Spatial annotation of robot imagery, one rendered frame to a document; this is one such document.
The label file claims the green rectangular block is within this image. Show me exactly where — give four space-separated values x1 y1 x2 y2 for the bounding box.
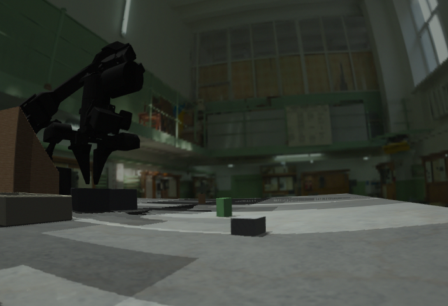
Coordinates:
216 198 232 217

